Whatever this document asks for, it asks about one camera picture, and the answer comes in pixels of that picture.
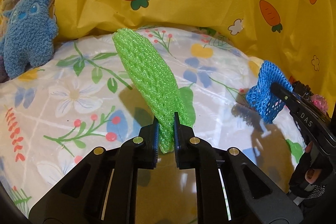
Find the green foam net sleeve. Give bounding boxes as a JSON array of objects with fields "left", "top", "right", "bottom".
[{"left": 112, "top": 28, "right": 196, "bottom": 153}]

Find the right hand with glove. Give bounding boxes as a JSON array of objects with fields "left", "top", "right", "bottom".
[{"left": 289, "top": 141, "right": 335, "bottom": 200}]

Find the floral white bed sheet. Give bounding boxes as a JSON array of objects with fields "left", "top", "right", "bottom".
[{"left": 1, "top": 28, "right": 304, "bottom": 215}]

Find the magenta plastic bag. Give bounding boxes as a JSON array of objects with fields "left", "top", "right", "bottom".
[{"left": 310, "top": 94, "right": 329, "bottom": 114}]

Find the blue monster plush toy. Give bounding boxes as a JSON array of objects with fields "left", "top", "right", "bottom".
[{"left": 1, "top": 0, "right": 58, "bottom": 79}]

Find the blue foam net sleeve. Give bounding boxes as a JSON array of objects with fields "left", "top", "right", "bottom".
[{"left": 245, "top": 60, "right": 293, "bottom": 124}]

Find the cream round plush ball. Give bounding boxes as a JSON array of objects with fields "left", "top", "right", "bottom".
[{"left": 248, "top": 56, "right": 264, "bottom": 77}]

